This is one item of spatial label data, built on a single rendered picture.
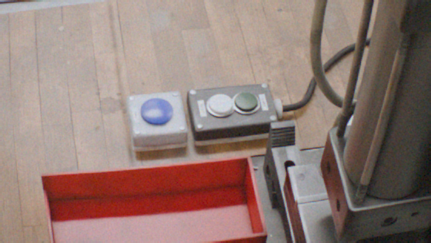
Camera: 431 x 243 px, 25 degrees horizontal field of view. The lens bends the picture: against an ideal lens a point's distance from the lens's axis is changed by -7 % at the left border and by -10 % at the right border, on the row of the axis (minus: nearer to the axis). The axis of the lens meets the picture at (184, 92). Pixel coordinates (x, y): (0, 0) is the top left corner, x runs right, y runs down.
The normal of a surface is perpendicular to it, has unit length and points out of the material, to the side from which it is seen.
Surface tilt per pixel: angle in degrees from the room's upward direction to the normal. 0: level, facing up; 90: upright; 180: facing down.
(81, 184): 90
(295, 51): 0
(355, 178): 90
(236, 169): 90
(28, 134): 0
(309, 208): 0
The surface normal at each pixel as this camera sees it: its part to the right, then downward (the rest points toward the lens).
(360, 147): -0.85, 0.37
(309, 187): 0.04, -0.65
